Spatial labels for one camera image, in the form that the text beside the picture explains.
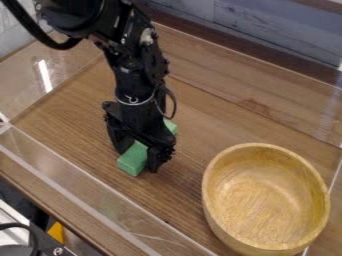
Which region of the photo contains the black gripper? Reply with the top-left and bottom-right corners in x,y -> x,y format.
102,96 -> 175,173

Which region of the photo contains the green rectangular block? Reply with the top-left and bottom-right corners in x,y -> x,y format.
116,119 -> 178,177

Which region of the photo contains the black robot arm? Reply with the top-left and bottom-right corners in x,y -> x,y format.
36,0 -> 177,172

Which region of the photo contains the brown wooden bowl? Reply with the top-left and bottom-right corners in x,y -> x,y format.
202,143 -> 331,256

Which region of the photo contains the yellow black device lower left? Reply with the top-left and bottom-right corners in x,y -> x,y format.
30,218 -> 96,256

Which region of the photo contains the clear acrylic enclosure wall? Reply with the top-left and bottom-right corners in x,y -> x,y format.
0,11 -> 342,256

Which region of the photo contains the black cable lower left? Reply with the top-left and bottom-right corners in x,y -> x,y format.
0,222 -> 39,256

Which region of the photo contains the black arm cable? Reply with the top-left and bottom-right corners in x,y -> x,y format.
0,0 -> 86,52

